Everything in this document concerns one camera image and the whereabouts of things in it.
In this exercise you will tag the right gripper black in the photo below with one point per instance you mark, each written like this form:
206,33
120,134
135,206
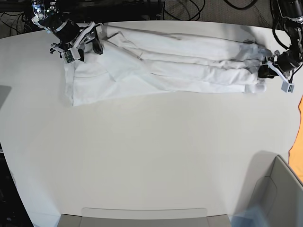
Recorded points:
71,35

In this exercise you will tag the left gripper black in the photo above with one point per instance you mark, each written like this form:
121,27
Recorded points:
289,62

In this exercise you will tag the white T-shirt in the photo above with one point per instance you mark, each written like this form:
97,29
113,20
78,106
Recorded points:
137,63

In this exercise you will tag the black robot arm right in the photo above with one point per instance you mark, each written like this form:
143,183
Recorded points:
47,15

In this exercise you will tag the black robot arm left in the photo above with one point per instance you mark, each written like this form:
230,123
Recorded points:
287,15

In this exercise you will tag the orange cloth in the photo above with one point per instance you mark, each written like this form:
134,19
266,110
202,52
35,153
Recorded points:
296,152

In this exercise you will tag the grey cardboard box right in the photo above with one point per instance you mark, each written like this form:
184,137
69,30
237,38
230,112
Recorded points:
278,197

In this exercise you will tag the grey cardboard box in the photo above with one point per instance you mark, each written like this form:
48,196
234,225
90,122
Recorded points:
278,197
93,217

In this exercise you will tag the blue translucent object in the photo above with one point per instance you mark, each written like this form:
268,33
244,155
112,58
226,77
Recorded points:
252,217

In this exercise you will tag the grey cardboard box front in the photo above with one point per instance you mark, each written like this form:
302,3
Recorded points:
93,217

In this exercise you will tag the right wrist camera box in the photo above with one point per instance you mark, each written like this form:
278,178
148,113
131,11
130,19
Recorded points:
70,56

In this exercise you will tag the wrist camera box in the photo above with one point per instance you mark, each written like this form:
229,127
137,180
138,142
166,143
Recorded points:
70,56
287,87

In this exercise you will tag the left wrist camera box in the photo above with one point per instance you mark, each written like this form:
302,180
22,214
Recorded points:
287,87

